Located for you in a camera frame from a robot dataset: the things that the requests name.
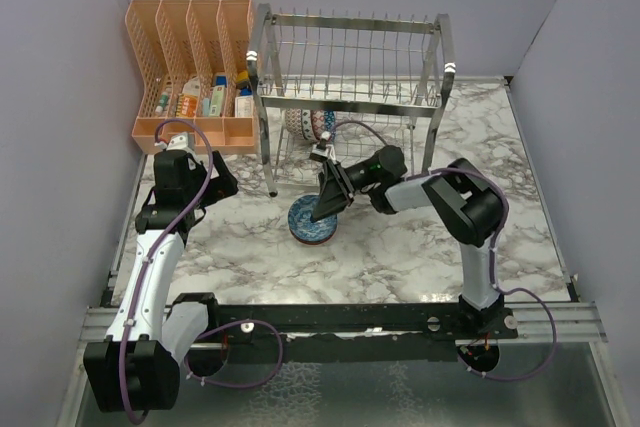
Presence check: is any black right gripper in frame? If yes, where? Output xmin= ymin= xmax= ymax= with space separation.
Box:
xmin=311 ymin=160 xmax=380 ymax=224

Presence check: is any peach plastic file organizer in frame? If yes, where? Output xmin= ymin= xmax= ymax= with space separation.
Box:
xmin=125 ymin=0 xmax=258 ymax=154

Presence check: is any steel two-tier dish rack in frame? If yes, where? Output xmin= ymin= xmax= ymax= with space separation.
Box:
xmin=246 ymin=3 xmax=457 ymax=197

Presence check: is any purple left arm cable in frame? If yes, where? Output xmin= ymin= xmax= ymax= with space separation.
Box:
xmin=119 ymin=118 xmax=215 ymax=426

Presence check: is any black mounting rail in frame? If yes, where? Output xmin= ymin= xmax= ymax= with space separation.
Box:
xmin=188 ymin=302 xmax=518 ymax=364

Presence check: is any green white box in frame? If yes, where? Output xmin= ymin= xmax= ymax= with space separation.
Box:
xmin=209 ymin=85 xmax=226 ymax=117

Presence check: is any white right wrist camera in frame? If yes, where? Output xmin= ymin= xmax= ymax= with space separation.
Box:
xmin=309 ymin=131 xmax=336 ymax=163

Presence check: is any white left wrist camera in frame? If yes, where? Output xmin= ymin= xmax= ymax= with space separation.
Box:
xmin=157 ymin=132 xmax=198 ymax=163

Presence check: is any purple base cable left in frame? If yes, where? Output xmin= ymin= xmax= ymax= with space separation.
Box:
xmin=183 ymin=319 xmax=285 ymax=389

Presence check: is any blue white box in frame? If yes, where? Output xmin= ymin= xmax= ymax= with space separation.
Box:
xmin=214 ymin=75 xmax=227 ymax=86

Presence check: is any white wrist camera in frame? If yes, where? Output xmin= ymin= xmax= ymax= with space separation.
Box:
xmin=157 ymin=132 xmax=198 ymax=163
xmin=309 ymin=131 xmax=336 ymax=163

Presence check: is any white pill box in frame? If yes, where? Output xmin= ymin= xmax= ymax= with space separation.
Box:
xmin=235 ymin=95 xmax=255 ymax=118

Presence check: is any blue floral patterned bowl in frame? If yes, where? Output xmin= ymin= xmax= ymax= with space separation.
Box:
xmin=287 ymin=194 xmax=338 ymax=230

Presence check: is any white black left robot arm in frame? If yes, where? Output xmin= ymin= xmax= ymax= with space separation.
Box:
xmin=83 ymin=148 xmax=238 ymax=413

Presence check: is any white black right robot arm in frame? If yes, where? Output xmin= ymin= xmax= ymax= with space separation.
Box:
xmin=310 ymin=143 xmax=509 ymax=338

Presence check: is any orange white packet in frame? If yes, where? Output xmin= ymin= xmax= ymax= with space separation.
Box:
xmin=176 ymin=77 xmax=201 ymax=118

